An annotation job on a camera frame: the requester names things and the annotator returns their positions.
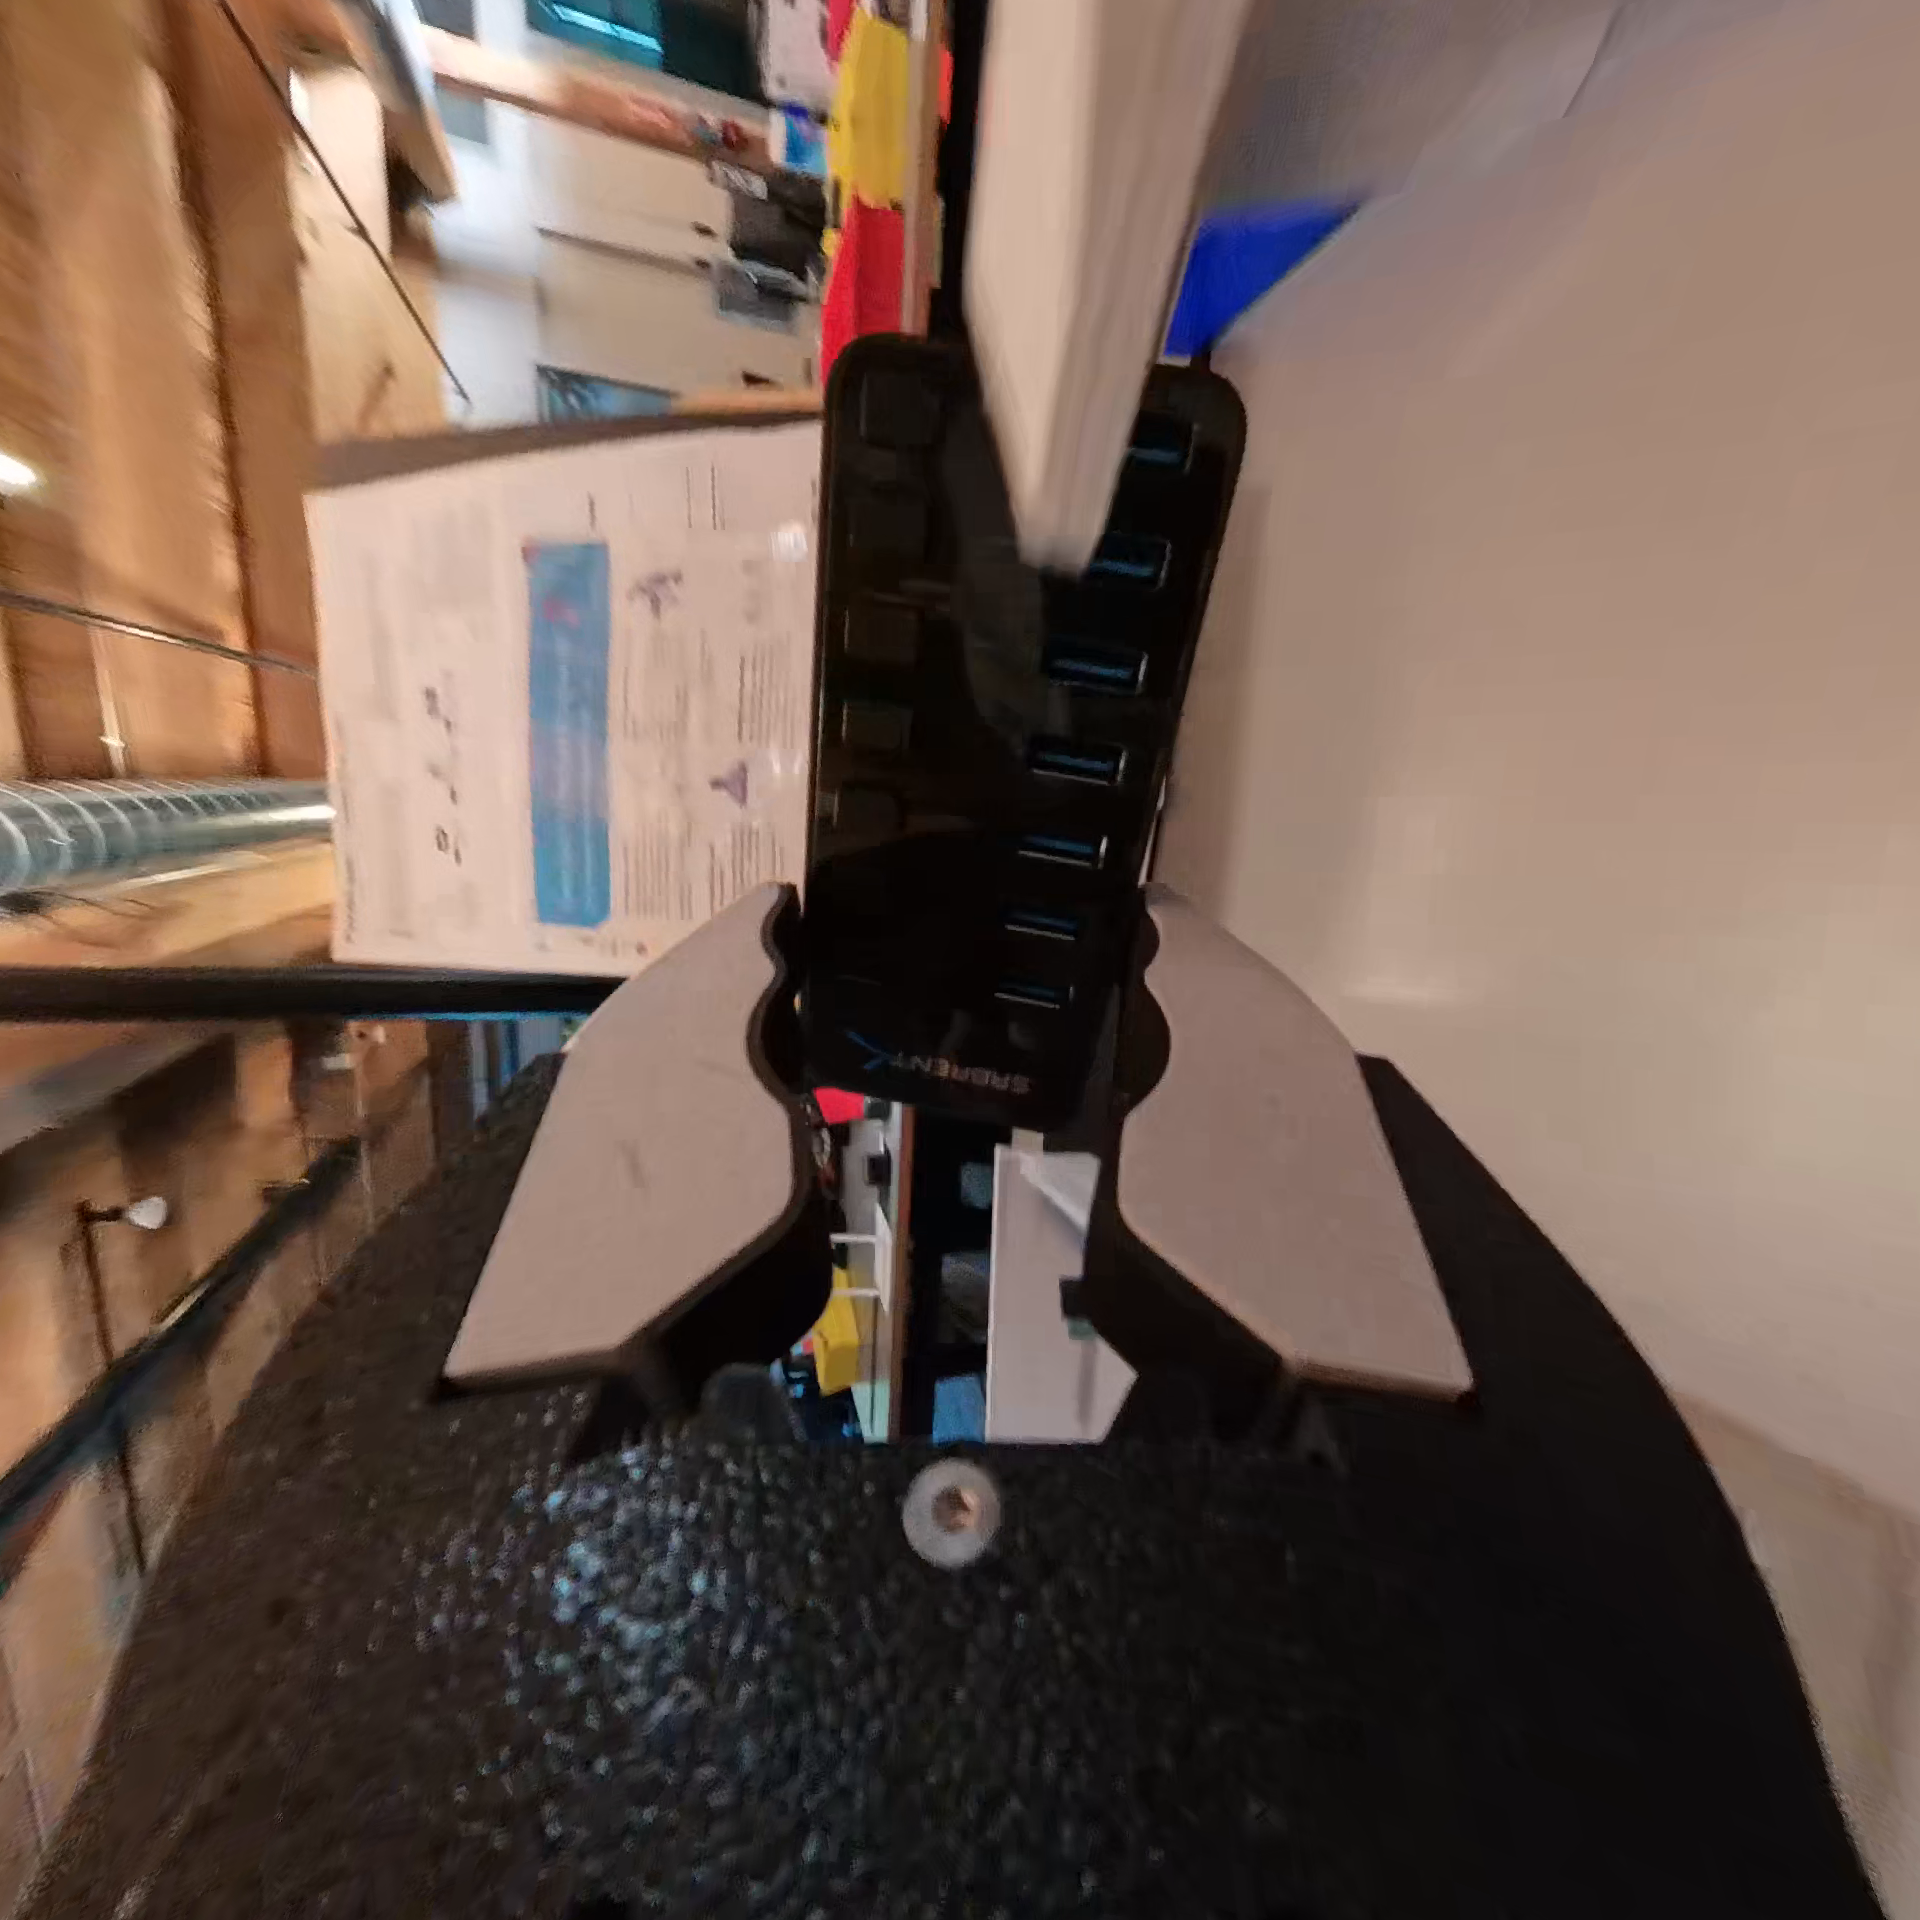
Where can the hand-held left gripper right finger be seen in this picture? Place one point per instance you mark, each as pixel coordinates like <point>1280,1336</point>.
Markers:
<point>1275,1184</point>

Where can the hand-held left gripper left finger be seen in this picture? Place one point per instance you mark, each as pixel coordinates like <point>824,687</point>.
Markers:
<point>646,1184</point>

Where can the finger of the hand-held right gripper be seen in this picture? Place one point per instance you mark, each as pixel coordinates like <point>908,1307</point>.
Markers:
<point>1079,225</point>

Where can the black usb hub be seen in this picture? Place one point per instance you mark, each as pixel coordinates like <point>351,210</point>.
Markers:
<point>945,779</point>

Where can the blue box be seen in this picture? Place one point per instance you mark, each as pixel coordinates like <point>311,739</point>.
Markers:
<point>1243,276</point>

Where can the yellow and red bins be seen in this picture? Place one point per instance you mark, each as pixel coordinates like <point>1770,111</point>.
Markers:
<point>870,149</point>

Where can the black bar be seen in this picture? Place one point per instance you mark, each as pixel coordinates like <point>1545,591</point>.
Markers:
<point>300,992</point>

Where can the background shelving unit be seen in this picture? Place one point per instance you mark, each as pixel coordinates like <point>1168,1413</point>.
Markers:
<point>628,255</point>

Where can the white printed poster board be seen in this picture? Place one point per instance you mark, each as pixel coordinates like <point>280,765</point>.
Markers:
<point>450,705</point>

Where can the ribbed metal duct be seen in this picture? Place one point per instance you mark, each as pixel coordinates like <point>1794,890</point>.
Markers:
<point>148,832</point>

